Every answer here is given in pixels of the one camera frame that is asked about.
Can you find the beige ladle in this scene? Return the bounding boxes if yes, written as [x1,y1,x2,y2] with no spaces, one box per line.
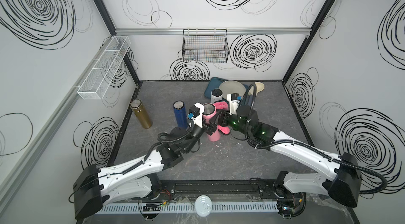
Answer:
[252,82,265,96]

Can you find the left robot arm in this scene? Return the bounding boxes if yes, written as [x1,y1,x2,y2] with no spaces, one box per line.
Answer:
[69,115,218,220]

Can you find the black wire basket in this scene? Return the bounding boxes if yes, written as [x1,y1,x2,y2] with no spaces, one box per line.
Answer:
[181,28,230,63]

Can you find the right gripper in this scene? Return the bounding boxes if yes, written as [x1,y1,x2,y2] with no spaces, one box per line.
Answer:
[212,109,251,139]

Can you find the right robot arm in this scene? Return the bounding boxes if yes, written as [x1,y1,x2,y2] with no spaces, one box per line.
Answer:
[218,107,362,208]

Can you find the grey round plate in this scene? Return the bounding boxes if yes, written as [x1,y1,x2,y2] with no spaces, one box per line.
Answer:
[218,81,246,99]

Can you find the white thermos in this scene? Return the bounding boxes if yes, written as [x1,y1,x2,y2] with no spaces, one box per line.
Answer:
[211,89,223,103]

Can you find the white round can lid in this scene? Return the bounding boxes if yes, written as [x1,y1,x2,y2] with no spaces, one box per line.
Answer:
[194,195,213,217]

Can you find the pink thermos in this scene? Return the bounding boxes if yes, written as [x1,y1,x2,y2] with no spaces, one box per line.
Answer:
[202,102,221,142]

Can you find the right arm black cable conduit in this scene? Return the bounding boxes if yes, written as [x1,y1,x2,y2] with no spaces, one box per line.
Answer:
[238,83,388,196]

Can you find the white mesh shelf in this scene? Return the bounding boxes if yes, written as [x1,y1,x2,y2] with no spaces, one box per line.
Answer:
[77,36,131,100]

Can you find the pink cloth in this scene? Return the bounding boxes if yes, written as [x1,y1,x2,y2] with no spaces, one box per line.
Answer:
[214,101,231,135]

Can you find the blue thermos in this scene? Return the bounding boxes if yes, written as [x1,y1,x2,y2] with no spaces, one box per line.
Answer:
[173,100,189,130]

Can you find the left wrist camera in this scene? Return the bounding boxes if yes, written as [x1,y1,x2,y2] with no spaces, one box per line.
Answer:
[187,103,205,128]

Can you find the gold thermos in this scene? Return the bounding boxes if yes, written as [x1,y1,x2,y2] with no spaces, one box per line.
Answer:
[130,99,153,129]

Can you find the white slotted cable duct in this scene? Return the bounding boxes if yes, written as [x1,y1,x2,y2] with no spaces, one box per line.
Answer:
[96,201,279,215]

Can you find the teal tray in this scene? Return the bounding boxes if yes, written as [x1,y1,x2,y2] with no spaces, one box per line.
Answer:
[204,77,226,99]

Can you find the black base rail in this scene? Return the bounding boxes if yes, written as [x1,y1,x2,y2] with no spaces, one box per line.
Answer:
[142,178,306,203]

